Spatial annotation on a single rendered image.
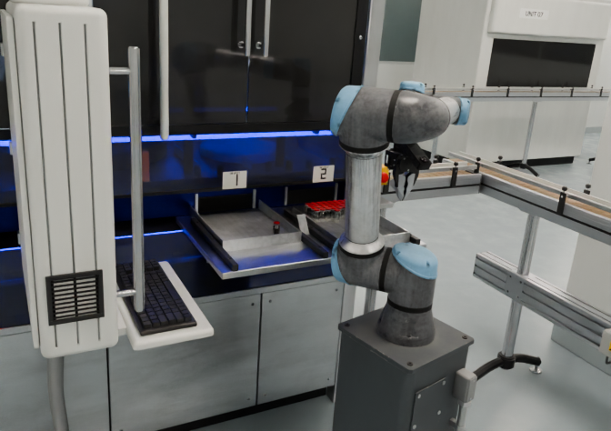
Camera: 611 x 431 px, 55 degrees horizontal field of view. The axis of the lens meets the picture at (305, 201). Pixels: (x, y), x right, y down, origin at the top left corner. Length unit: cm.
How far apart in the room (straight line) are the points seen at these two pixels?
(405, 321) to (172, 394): 105
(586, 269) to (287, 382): 162
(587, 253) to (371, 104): 212
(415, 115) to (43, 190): 78
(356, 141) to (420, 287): 41
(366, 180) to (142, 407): 128
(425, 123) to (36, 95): 78
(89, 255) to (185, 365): 97
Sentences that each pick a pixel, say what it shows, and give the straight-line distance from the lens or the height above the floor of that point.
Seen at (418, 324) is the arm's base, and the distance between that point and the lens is 153.
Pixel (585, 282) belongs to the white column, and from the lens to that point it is 327.
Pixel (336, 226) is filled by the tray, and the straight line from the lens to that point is 201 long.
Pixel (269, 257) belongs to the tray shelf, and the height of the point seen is 88.
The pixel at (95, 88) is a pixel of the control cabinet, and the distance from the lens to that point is 126.
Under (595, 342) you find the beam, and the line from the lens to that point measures 254.
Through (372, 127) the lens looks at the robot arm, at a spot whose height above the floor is 134.
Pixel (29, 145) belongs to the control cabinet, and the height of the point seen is 129.
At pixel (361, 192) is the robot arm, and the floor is 118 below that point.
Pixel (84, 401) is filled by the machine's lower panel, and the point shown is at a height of 28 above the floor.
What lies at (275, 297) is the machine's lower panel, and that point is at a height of 55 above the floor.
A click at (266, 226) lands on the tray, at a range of 197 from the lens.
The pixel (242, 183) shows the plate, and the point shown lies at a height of 101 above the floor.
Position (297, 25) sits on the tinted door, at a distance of 201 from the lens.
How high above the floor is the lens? 157
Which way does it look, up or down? 18 degrees down
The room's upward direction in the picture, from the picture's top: 4 degrees clockwise
